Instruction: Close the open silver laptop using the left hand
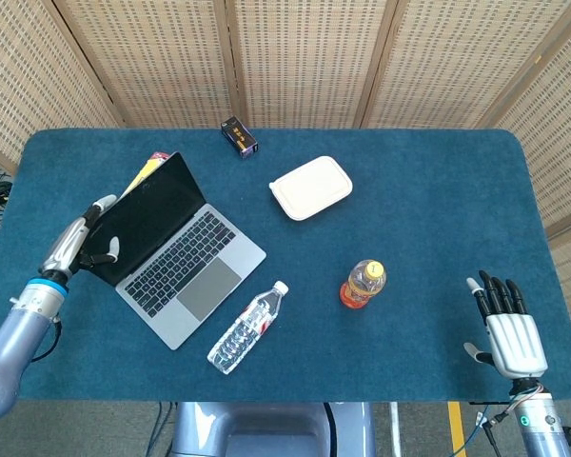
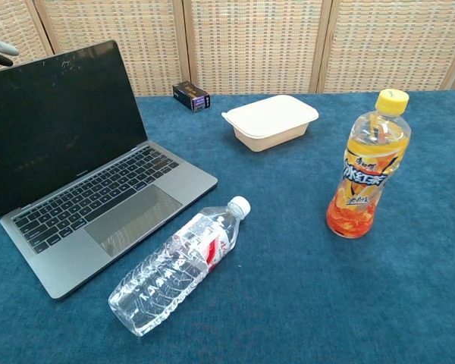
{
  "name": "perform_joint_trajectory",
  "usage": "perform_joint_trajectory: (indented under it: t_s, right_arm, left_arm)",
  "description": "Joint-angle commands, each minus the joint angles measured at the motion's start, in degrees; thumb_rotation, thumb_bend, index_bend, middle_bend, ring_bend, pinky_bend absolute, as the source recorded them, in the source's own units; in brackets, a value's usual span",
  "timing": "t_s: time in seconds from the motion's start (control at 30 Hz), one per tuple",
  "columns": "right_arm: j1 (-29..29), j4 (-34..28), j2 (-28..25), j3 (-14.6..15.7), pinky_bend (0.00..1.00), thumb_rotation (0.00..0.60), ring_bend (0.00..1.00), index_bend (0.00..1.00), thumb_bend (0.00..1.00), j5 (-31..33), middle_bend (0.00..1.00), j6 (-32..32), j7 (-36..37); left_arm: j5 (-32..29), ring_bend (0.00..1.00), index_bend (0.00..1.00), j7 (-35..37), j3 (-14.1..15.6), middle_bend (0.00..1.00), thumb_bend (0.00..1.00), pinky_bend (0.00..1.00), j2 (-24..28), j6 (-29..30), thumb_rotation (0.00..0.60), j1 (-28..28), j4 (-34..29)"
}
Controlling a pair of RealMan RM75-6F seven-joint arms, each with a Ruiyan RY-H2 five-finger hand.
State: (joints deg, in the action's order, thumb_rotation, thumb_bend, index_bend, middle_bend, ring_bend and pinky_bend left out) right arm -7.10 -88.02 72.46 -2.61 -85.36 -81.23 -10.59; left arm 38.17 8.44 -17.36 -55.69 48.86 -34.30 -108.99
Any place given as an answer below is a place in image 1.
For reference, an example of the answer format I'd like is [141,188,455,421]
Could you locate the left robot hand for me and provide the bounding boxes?
[38,193,121,282]

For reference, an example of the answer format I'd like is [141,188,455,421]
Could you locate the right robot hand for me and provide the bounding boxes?
[463,269,549,381]

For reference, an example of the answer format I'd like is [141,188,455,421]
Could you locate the grey laptop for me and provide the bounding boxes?
[89,150,267,351]

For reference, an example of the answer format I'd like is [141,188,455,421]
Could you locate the yellow tool blister package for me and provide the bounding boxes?
[118,150,180,201]

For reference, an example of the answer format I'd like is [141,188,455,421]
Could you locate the blue table mat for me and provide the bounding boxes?
[0,127,571,404]

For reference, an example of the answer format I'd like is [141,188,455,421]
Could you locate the iced tea bottle yellow cap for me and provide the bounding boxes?
[339,259,387,310]

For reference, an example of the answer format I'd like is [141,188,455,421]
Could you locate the clear plastic water bottle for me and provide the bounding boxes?
[207,280,290,376]

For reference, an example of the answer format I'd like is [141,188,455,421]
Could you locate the small black carton box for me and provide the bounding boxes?
[221,116,260,160]

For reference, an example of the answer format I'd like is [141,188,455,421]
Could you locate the beige lidded lunch box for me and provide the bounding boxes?
[268,155,354,222]

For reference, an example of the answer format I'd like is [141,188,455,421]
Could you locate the grey robot torso base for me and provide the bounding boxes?
[170,402,377,457]

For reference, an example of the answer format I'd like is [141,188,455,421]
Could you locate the woven wooden folding screen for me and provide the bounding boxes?
[0,0,571,348]

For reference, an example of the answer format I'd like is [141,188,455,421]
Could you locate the right arm wrist cables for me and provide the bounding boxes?
[451,383,541,457]

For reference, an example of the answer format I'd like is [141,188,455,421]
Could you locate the blue cables under table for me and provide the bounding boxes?
[149,402,178,457]

